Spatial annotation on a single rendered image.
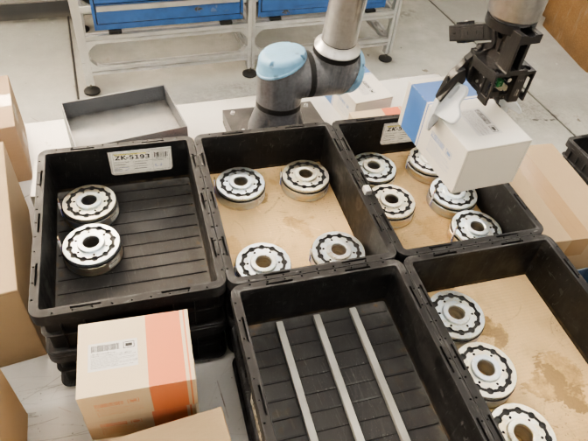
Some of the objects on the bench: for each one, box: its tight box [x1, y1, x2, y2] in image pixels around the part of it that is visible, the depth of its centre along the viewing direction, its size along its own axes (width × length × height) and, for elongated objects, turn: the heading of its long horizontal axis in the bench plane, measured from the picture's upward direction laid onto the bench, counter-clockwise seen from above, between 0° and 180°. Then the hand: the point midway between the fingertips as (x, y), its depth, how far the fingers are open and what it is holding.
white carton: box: [325, 66, 393, 120], centre depth 164 cm, size 20×12×9 cm, turn 19°
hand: (462, 122), depth 94 cm, fingers closed on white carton, 14 cm apart
